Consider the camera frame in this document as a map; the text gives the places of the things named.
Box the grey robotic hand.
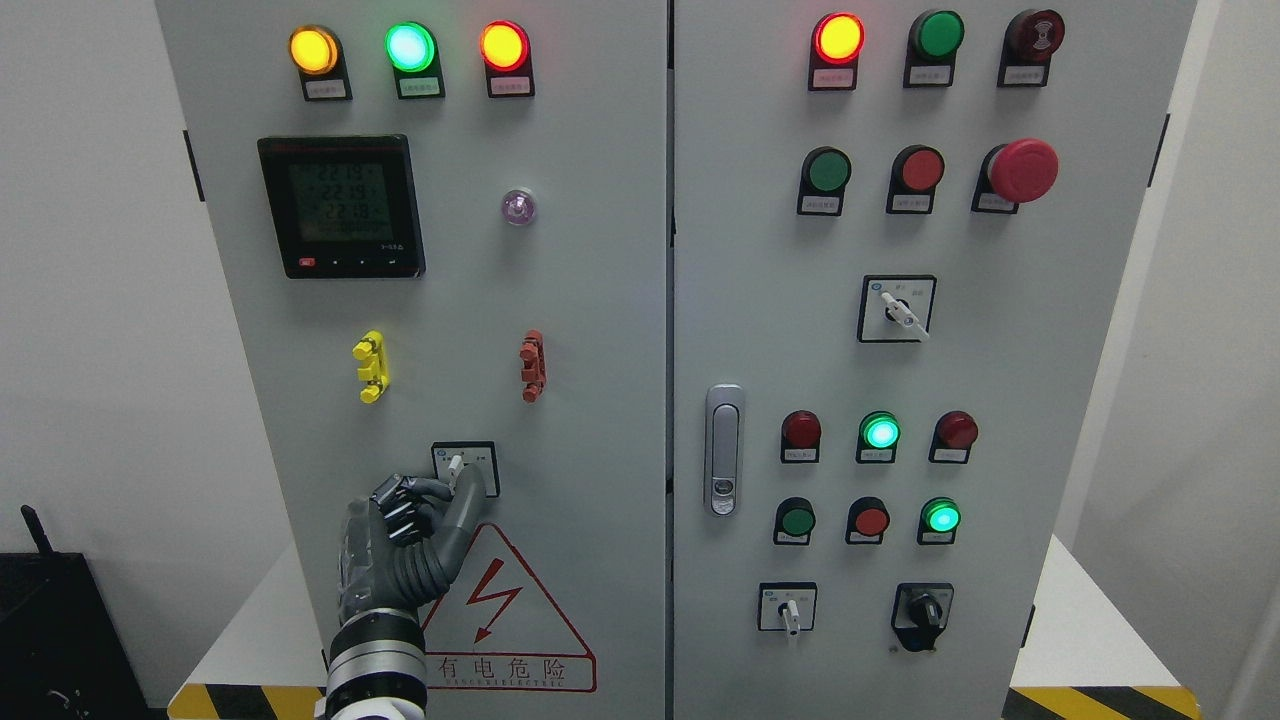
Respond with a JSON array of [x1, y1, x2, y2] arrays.
[[338, 464, 485, 623]]

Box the white rotary selector switch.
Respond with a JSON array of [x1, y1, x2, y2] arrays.
[[431, 441, 500, 498], [858, 275, 938, 343]]

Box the yellow indicator light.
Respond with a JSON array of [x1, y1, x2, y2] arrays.
[[289, 24, 352, 102]]

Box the red electric hazard warning sticker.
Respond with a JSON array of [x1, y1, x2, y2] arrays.
[[422, 523, 596, 693]]

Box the white platform with hazard stripes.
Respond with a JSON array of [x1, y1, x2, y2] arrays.
[[166, 539, 1202, 719]]

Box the yellow terminal connector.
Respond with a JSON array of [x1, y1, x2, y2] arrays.
[[352, 331, 390, 404]]

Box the red terminal connector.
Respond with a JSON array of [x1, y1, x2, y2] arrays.
[[518, 329, 547, 404]]

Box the grey left cabinet door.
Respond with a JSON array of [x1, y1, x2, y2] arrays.
[[157, 1, 669, 719]]

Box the grey cabinet door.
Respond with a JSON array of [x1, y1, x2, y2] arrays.
[[672, 1, 1197, 719], [157, 1, 669, 719]]

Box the black digital power meter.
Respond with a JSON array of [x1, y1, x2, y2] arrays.
[[257, 135, 428, 279]]

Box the black box with antenna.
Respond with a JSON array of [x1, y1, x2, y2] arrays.
[[1, 505, 150, 719]]

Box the small clear purple lamp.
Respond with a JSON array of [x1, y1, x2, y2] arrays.
[[500, 187, 538, 227]]

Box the white rotary selector lower right door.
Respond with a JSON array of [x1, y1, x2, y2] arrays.
[[756, 582, 818, 635]]

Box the dark red indicator left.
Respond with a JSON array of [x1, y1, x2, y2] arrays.
[[780, 410, 822, 464]]

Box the dark red indicator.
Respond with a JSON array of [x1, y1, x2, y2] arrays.
[[780, 410, 822, 464], [929, 410, 979, 464]]

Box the red push button lower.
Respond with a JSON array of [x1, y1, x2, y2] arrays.
[[845, 496, 891, 544]]

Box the red push button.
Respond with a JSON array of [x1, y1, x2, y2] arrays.
[[884, 143, 945, 215], [845, 496, 891, 544]]

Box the lit green indicator middle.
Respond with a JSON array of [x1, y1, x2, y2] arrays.
[[855, 410, 901, 464]]

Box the green indicator light top left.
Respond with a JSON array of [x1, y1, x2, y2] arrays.
[[384, 20, 445, 100]]

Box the red indicator light top left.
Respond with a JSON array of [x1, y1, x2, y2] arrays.
[[479, 19, 535, 97]]

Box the lit green push button lower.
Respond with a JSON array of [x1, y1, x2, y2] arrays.
[[916, 496, 963, 546]]

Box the dark red indicator right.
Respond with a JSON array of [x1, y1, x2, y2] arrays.
[[929, 410, 979, 464]]

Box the green push button upper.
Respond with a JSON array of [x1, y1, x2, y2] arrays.
[[796, 146, 852, 217]]

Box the grey right cabinet door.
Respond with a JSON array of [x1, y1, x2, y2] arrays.
[[672, 1, 1197, 719]]

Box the red push button upper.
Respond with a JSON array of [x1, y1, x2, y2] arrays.
[[884, 143, 945, 215]]

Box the lit red indicator right door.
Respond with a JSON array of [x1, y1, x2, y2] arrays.
[[806, 12, 867, 92]]

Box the red emergency stop mushroom button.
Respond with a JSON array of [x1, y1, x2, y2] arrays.
[[972, 137, 1060, 215]]

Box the dark green indicator top right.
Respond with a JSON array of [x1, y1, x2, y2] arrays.
[[902, 9, 965, 88]]

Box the red black buzzer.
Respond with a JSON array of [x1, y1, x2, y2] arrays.
[[997, 9, 1065, 88]]

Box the silver door lock handle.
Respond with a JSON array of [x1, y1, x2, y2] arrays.
[[704, 384, 745, 518]]

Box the black rotary knob switch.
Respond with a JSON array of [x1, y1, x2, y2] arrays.
[[890, 582, 955, 653]]

